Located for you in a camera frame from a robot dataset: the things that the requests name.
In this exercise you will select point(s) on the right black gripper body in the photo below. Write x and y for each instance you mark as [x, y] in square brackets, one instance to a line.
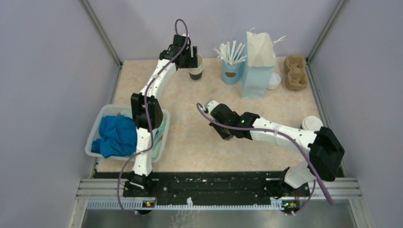
[219, 129]

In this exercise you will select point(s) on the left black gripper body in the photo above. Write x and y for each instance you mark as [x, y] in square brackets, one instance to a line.
[188, 61]

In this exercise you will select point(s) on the stack of paper cups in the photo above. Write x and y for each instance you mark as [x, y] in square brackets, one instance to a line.
[196, 73]

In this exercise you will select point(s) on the black paper coffee cup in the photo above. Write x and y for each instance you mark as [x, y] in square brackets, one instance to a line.
[311, 123]

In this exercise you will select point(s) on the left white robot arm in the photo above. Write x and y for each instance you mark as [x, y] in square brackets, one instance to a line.
[146, 110]

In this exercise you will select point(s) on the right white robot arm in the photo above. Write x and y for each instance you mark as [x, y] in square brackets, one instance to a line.
[321, 150]

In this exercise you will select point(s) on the blue straw holder cup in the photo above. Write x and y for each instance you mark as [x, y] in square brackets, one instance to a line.
[231, 74]

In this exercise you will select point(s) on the bundle of wrapped straws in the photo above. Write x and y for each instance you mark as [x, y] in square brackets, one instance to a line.
[231, 53]

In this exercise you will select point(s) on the light blue paper bag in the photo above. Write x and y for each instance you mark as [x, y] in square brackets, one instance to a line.
[259, 64]

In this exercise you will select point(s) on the light green cloth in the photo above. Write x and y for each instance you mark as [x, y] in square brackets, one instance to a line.
[158, 136]

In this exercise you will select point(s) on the brown pulp cup carrier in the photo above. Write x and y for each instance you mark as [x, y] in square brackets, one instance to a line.
[296, 75]

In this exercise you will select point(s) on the white plastic basket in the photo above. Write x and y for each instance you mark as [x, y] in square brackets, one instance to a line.
[109, 109]

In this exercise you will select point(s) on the blue cloth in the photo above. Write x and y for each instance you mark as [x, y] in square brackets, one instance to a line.
[118, 137]

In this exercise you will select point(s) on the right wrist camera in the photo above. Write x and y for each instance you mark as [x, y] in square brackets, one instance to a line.
[209, 106]

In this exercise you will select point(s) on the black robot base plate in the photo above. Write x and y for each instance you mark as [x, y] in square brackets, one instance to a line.
[240, 188]

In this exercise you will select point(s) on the white cable duct strip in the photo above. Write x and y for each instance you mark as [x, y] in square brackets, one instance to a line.
[135, 204]

